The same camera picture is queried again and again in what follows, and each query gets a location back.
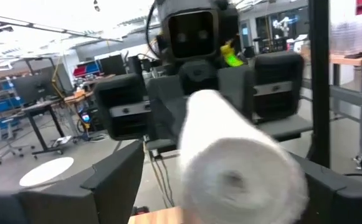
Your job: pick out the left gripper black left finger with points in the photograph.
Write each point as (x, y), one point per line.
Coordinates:
(74, 205)

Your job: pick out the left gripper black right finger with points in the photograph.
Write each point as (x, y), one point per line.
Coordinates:
(339, 205)

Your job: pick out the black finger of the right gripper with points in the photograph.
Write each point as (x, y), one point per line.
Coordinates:
(165, 109)
(236, 87)

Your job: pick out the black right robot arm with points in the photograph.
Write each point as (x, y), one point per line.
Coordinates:
(229, 25)

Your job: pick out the black monitor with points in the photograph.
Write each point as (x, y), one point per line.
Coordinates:
(112, 64)
(34, 88)

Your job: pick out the yellow tag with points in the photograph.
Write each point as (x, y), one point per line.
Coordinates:
(230, 56)

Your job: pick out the computer tower coloured lights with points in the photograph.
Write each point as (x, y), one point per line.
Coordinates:
(85, 118)

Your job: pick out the white round side table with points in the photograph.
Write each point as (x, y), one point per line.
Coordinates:
(46, 171)

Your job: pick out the wooden desk black legs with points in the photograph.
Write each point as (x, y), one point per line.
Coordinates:
(40, 130)

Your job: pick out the blue bin shelf rack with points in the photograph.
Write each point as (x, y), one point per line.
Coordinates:
(0, 107)

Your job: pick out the clear plastic container stack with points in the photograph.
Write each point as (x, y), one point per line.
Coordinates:
(352, 37)

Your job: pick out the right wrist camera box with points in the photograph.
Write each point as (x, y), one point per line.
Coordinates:
(193, 34)

